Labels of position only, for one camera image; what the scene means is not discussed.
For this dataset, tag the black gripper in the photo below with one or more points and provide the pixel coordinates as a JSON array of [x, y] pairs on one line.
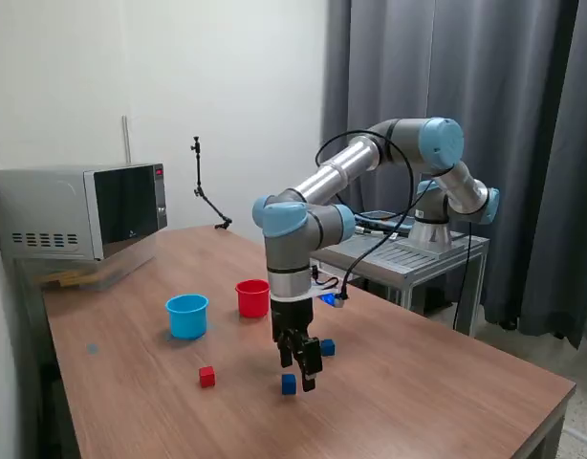
[[292, 318]]

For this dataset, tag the blue cube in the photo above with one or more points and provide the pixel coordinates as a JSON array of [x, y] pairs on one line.
[[289, 384], [329, 348]]

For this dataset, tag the silver blue UR5e robot arm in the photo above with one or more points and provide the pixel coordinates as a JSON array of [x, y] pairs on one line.
[[341, 167]]

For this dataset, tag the red plastic cup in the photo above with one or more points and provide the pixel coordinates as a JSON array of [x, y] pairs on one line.
[[253, 301]]

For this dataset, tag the red cube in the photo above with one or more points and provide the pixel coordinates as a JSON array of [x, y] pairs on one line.
[[207, 377]]

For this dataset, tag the blue plastic cup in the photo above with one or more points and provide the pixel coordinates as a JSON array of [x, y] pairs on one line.
[[188, 320]]

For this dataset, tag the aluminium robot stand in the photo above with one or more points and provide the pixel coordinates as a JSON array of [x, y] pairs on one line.
[[418, 260]]

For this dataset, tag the white label tag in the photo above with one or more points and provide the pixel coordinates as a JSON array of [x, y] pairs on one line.
[[392, 235]]

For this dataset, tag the robot teach pendant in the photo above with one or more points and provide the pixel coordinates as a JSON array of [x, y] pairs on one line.
[[379, 215]]

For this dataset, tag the grey-blue tape spot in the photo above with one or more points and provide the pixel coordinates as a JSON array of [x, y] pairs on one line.
[[92, 349]]

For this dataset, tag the wooden plank pieces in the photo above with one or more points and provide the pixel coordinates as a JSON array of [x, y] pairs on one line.
[[69, 279]]

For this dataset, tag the silver microwave oven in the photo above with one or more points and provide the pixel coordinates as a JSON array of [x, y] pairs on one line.
[[50, 205]]

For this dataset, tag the grey curtain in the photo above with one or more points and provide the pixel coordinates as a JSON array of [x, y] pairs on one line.
[[528, 95]]

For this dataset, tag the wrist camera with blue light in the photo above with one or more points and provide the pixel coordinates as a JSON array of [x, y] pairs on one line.
[[334, 299]]

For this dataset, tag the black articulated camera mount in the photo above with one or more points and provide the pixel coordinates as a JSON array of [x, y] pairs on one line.
[[198, 167]]

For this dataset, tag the white wall conduit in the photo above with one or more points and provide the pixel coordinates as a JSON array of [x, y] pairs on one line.
[[126, 138]]

